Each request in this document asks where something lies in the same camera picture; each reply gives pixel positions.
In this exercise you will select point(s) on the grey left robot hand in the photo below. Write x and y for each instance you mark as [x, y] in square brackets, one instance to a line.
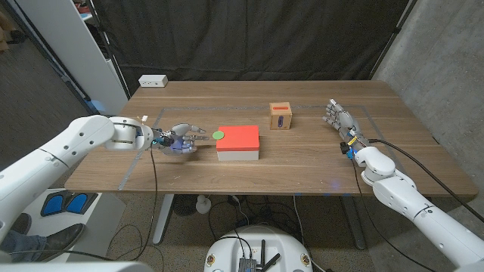
[180, 130]

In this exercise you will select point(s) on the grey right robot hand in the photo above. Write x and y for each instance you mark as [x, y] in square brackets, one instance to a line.
[346, 121]

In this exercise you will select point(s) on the green round coin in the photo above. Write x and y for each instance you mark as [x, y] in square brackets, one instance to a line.
[218, 135]

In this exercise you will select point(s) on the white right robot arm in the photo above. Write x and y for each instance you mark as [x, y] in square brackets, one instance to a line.
[416, 204]

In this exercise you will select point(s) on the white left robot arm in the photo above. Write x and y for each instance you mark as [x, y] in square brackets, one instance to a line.
[75, 143]

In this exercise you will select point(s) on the white power outlet box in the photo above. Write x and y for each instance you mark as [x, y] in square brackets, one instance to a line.
[153, 80]

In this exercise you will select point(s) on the red box with white base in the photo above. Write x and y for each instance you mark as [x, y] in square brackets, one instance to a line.
[238, 138]

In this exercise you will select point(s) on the wooden slotted coin box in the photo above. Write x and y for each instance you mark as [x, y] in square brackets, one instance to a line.
[280, 117]

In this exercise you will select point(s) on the grey tape outline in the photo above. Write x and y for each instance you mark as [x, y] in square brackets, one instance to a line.
[133, 168]

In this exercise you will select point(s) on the black floor fan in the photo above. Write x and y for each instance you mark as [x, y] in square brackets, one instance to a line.
[185, 205]

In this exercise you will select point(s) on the white round floor gadget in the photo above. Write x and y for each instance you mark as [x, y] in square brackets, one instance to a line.
[203, 206]

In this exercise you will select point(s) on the white table leg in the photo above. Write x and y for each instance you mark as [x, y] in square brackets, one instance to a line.
[163, 219]

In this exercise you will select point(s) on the black backdrop stand pole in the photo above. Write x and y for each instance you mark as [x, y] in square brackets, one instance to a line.
[393, 34]

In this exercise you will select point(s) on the grey table leg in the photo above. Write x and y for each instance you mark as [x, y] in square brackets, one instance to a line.
[353, 223]

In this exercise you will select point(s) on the black backdrop curtain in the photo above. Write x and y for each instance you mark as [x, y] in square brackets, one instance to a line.
[246, 38]

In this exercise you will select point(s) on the white pedal platform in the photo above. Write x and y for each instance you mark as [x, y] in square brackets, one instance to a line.
[102, 215]

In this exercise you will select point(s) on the blue foot pedal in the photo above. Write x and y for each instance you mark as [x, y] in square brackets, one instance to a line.
[53, 204]
[77, 203]

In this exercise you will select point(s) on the white robot mobile base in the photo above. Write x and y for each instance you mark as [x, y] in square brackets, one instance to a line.
[227, 249]

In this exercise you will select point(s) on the white cabinet panel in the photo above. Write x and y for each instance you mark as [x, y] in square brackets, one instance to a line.
[75, 49]

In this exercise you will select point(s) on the dark leather shoe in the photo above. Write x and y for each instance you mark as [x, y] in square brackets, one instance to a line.
[62, 238]

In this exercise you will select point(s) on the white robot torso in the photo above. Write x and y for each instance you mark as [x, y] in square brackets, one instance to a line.
[75, 267]

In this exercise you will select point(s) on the person's blue jeans leg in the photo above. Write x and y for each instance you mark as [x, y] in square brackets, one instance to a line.
[20, 245]

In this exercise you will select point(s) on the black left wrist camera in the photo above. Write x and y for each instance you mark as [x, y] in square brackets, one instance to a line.
[166, 141]

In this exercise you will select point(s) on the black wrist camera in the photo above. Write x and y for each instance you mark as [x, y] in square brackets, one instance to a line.
[166, 141]
[344, 148]

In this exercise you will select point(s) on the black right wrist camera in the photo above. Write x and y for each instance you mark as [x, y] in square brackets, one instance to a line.
[344, 148]

